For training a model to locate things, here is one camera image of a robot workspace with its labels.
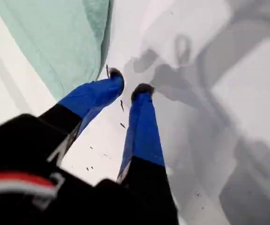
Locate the pale green T-shirt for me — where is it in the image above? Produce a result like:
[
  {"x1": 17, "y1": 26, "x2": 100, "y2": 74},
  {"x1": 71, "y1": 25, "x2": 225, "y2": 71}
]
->
[{"x1": 0, "y1": 0, "x2": 115, "y2": 102}]

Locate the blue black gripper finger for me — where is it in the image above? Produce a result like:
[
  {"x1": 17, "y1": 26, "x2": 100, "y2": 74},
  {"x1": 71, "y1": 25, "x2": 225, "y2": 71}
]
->
[
  {"x1": 40, "y1": 68, "x2": 125, "y2": 153},
  {"x1": 116, "y1": 83, "x2": 180, "y2": 225}
]

